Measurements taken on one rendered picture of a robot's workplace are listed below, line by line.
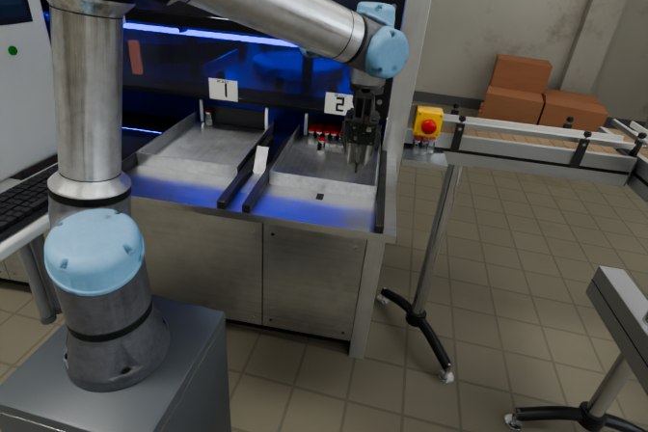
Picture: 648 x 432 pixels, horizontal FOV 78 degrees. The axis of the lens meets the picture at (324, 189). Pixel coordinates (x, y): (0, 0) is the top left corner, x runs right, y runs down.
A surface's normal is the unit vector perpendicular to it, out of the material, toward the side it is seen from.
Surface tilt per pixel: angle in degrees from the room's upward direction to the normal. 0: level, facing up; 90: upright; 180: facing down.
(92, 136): 90
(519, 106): 90
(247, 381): 0
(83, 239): 8
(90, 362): 73
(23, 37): 90
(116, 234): 8
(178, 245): 90
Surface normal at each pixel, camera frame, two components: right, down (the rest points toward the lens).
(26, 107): 0.97, 0.17
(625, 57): -0.22, 0.46
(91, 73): 0.49, 0.45
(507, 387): 0.08, -0.87
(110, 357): 0.36, 0.19
